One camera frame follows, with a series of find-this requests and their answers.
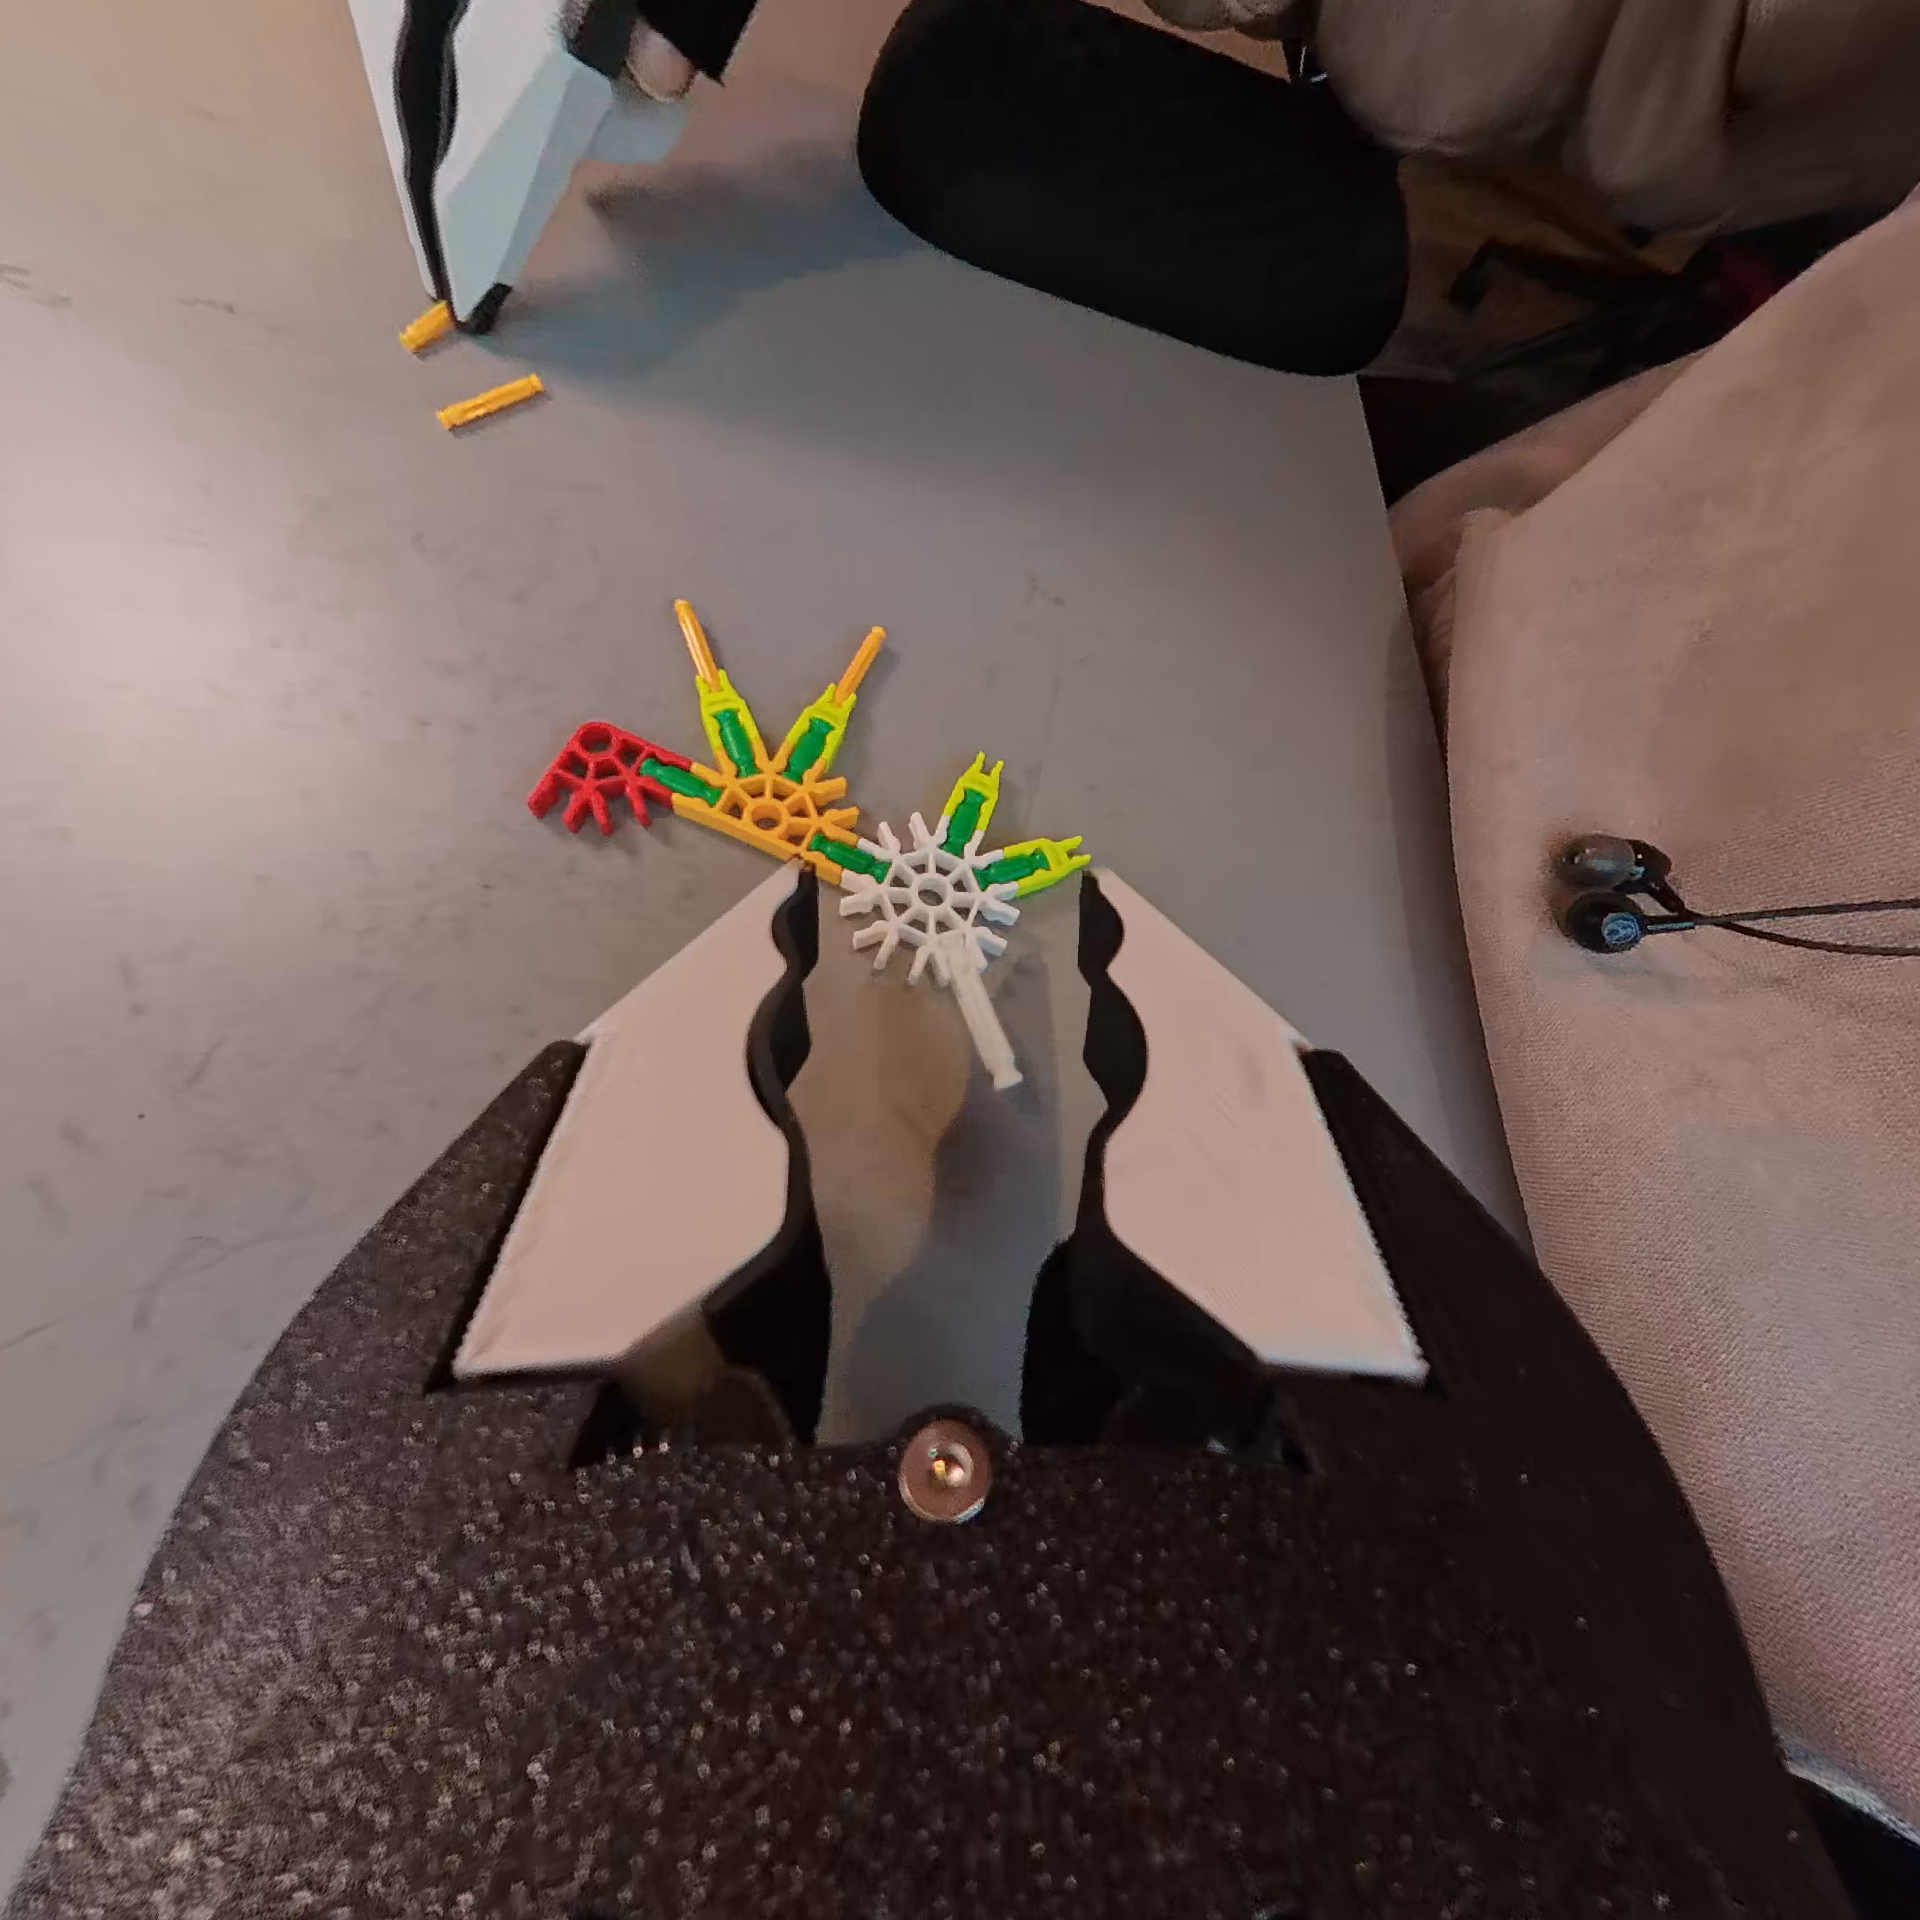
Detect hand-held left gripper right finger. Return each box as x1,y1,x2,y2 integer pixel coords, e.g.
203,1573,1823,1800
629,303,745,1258
1075,867,1430,1386

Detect black earbuds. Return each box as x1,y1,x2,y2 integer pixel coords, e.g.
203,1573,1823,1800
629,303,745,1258
1551,831,1920,963

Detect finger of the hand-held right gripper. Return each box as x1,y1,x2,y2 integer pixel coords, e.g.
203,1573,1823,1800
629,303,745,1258
346,0,462,302
439,0,616,339

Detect orange half-circle connector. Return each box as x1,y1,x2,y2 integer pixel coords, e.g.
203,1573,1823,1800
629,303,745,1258
671,772,863,868

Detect dark cloth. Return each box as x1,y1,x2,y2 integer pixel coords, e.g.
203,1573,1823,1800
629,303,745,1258
1775,1763,1920,1920

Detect person's right forearm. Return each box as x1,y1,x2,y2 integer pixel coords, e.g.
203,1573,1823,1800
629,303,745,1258
856,0,1413,376

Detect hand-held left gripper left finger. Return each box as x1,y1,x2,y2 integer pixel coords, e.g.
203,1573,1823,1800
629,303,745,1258
449,862,830,1383

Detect white plastic rod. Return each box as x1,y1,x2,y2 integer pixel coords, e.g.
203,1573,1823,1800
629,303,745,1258
949,959,1023,1092

